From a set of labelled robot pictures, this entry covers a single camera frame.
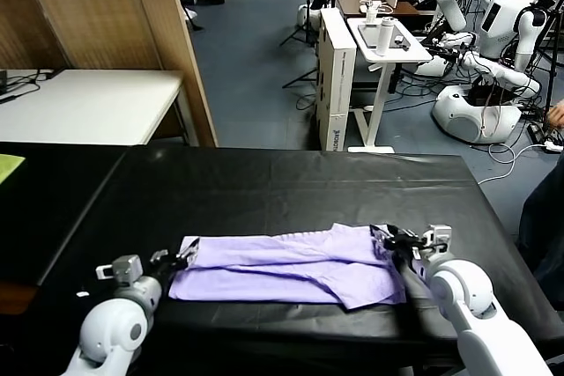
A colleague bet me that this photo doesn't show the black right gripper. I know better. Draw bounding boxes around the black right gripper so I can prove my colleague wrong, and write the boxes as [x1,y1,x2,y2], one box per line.
[368,223,431,283]

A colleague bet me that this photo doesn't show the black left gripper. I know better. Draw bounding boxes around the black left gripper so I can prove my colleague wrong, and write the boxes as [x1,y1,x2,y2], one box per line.
[147,237,202,291]

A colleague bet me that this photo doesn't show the lavender t-shirt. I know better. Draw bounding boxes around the lavender t-shirt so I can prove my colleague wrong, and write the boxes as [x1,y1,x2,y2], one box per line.
[168,222,408,310]

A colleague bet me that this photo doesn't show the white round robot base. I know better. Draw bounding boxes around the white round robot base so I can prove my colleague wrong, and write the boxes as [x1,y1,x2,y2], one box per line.
[297,4,323,28]

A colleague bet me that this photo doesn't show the bystander bare hand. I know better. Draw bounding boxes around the bystander bare hand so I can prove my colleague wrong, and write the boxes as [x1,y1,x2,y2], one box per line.
[545,100,564,129]

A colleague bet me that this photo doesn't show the large matte black table cover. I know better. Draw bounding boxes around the large matte black table cover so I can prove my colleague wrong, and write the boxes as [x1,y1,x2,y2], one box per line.
[26,145,563,371]

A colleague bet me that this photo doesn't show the glossy black table cover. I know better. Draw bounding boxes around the glossy black table cover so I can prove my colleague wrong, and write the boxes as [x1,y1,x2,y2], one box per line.
[0,141,130,287]

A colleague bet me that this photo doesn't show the white height-adjustable side table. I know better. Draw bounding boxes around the white height-adjustable side table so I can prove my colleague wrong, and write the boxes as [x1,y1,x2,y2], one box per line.
[346,17,434,155]

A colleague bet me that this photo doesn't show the person in dark jeans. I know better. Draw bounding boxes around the person in dark jeans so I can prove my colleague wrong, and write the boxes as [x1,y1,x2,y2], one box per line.
[516,127,564,291]

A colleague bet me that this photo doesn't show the tall white cardboard box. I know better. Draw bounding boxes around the tall white cardboard box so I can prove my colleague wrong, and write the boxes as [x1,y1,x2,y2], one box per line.
[315,8,358,152]

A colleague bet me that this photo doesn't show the white rectangular table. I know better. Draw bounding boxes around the white rectangular table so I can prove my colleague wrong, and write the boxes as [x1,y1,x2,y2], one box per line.
[0,69,189,147]

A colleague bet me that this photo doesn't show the yellow-green cloth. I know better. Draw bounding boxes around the yellow-green cloth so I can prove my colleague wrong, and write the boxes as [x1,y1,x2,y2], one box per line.
[0,153,26,186]

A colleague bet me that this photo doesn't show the white drinking bottle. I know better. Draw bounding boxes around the white drinking bottle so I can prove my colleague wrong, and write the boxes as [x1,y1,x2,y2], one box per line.
[375,17,397,56]

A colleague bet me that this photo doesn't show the grey tablet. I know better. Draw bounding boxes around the grey tablet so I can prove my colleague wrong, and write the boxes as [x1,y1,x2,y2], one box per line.
[357,23,413,49]

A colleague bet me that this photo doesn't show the black monitor floor stand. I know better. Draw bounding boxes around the black monitor floor stand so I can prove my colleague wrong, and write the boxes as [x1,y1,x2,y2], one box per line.
[280,0,323,91]

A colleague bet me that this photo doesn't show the white desktop holder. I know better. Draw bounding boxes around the white desktop holder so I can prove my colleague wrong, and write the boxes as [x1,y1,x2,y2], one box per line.
[359,0,396,25]

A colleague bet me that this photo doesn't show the white floor stand base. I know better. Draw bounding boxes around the white floor stand base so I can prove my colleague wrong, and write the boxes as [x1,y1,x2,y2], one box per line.
[183,8,204,33]

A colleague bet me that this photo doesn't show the tall black tripod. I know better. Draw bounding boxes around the tall black tripod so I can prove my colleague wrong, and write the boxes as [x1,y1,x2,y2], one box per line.
[526,0,564,130]

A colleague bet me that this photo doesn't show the white humanoid robot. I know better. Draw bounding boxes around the white humanoid robot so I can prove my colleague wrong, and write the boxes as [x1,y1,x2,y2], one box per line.
[429,0,556,144]

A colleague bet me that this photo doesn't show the wooden folding screen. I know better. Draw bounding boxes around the wooden folding screen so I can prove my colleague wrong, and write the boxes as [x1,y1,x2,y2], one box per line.
[0,0,219,148]

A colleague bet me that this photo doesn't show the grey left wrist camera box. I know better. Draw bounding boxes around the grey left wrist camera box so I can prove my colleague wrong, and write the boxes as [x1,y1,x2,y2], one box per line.
[95,254,144,285]

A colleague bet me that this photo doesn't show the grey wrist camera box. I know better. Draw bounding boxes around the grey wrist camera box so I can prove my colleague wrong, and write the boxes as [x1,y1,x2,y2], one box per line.
[95,254,144,285]
[421,224,454,254]

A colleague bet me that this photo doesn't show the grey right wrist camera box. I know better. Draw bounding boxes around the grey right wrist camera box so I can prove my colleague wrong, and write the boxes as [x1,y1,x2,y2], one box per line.
[421,224,454,254]

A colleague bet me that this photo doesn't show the white floor cable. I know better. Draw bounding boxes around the white floor cable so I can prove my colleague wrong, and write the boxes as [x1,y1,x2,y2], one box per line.
[478,142,547,186]

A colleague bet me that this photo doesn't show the black cable on table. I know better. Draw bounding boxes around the black cable on table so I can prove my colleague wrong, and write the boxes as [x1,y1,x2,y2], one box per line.
[0,70,58,107]

